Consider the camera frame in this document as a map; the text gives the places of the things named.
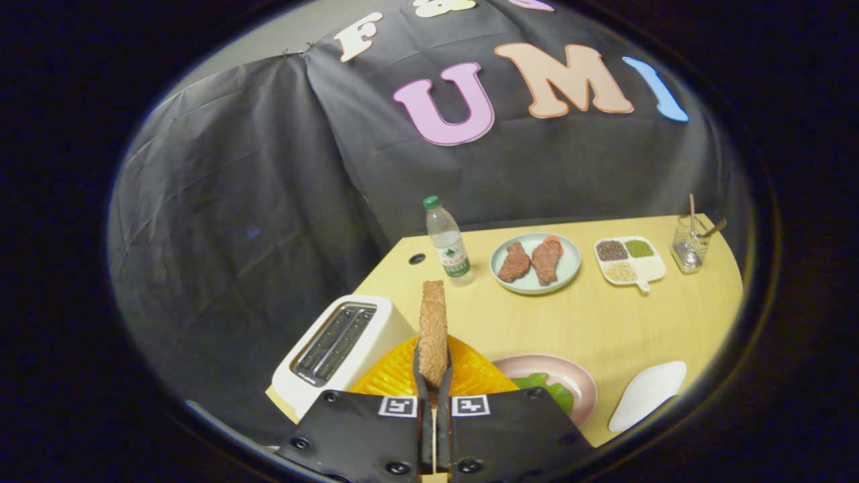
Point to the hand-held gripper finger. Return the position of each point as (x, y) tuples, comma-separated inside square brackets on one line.
[(427, 429), (443, 429)]

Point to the toasted white bread slice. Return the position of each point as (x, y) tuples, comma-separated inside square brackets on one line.
[(433, 329)]

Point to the green lettuce leaf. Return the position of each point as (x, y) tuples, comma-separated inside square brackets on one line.
[(547, 388)]

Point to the white toaster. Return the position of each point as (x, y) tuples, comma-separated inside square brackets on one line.
[(386, 315)]

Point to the pink round plate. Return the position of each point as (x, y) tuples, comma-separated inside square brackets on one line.
[(570, 376)]

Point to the pale green round plate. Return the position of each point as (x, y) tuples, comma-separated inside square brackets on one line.
[(530, 286)]

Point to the brown meat slice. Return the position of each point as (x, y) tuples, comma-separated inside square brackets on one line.
[(515, 263), (545, 263)]

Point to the clear plastic water bottle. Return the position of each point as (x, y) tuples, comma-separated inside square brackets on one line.
[(448, 241)]

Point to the white plate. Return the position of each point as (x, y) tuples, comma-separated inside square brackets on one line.
[(647, 396)]

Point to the small orange food piece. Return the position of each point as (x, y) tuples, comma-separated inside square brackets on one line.
[(554, 240)]

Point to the white divided seasoning dish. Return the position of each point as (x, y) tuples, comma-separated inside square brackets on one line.
[(647, 268)]

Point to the black backdrop cloth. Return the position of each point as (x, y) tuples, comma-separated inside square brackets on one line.
[(268, 201)]

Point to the clear patterned glass cup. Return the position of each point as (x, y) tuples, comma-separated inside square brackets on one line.
[(690, 251)]

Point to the thin wooden stick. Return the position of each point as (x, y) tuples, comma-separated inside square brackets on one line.
[(692, 208)]

